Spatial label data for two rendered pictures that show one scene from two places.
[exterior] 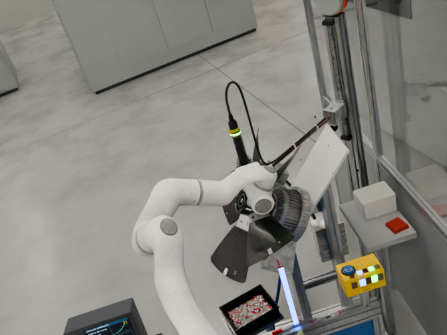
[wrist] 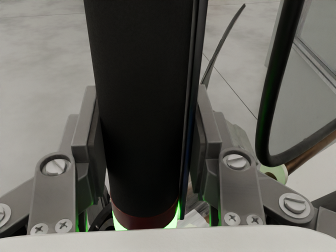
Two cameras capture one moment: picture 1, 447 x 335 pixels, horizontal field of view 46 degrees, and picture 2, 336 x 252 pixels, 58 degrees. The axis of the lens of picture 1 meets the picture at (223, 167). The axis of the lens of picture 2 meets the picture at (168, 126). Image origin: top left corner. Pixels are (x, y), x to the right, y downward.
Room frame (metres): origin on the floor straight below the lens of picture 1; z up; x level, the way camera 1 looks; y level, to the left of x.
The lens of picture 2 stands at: (1.72, -0.09, 1.55)
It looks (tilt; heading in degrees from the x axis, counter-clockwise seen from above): 39 degrees down; 356
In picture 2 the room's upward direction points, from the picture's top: 2 degrees clockwise
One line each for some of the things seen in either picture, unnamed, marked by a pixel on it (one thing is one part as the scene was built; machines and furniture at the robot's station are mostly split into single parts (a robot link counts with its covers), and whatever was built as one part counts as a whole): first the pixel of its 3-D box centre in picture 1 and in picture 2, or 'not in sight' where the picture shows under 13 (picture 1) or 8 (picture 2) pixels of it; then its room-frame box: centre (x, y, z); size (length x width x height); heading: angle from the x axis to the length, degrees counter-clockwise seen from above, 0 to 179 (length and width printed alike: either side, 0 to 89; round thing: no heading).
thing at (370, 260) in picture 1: (360, 276); not in sight; (1.47, -0.39, 1.02); 0.16 x 0.10 x 0.11; 91
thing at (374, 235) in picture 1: (375, 220); not in sight; (1.95, -0.63, 0.84); 0.36 x 0.24 x 0.03; 1
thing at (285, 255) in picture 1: (278, 254); not in sight; (1.77, -0.12, 0.98); 0.20 x 0.16 x 0.20; 91
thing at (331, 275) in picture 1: (319, 279); not in sight; (1.96, -0.30, 0.56); 0.19 x 0.04 x 0.04; 91
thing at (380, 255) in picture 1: (384, 281); not in sight; (1.95, -0.63, 0.41); 0.04 x 0.04 x 0.83; 1
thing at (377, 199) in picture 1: (373, 198); not in sight; (2.02, -0.66, 0.91); 0.17 x 0.16 x 0.11; 91
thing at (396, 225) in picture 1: (396, 224); not in sight; (1.84, -0.70, 0.87); 0.08 x 0.08 x 0.02; 11
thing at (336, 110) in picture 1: (335, 112); not in sight; (2.19, -0.59, 1.35); 0.10 x 0.07 x 0.08; 126
